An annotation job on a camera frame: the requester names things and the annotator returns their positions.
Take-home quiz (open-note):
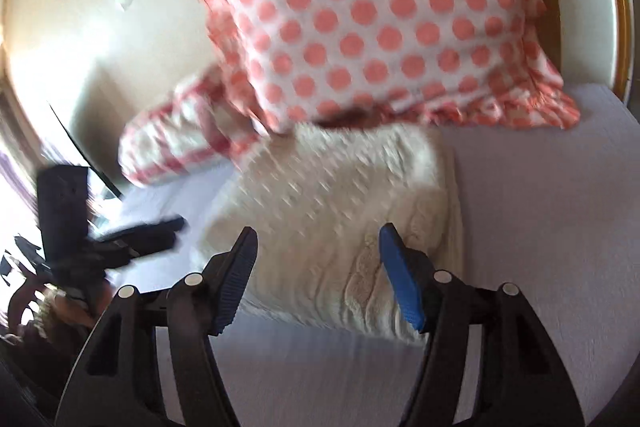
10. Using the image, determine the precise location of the beige cable-knit sweater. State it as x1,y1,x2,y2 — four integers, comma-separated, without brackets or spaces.
193,124,463,345

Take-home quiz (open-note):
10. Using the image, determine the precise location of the person's left hand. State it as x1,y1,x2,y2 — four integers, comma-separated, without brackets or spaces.
2,281,115,352

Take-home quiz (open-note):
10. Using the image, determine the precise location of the red white checked pillow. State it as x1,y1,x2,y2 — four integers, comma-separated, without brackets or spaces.
118,66,258,186

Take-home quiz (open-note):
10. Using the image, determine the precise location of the pink polka dot pillow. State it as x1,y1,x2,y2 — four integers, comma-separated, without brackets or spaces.
203,0,580,132

